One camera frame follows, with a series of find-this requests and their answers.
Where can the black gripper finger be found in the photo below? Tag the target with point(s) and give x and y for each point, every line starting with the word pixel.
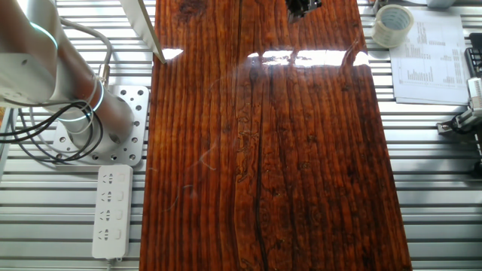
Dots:
pixel 293 9
pixel 310 4

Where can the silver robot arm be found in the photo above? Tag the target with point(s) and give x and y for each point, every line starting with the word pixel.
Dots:
pixel 34 56

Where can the clear packing tape roll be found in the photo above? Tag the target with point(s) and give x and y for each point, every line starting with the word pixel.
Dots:
pixel 380 34

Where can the grey metal block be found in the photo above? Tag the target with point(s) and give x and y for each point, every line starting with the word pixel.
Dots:
pixel 442 3

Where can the printed paper sheet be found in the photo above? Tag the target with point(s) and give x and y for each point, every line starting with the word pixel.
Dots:
pixel 429 75

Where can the black keyboard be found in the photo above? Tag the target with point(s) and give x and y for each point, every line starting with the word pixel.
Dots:
pixel 475 60

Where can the wood-grain table board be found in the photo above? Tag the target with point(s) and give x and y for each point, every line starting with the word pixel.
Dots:
pixel 263 188

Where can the white power strip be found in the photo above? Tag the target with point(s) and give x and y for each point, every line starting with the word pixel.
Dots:
pixel 113 211

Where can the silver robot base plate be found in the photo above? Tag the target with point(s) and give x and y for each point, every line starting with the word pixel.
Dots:
pixel 137 113

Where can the silver exterior camera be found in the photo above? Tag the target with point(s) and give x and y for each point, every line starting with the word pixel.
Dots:
pixel 476 94

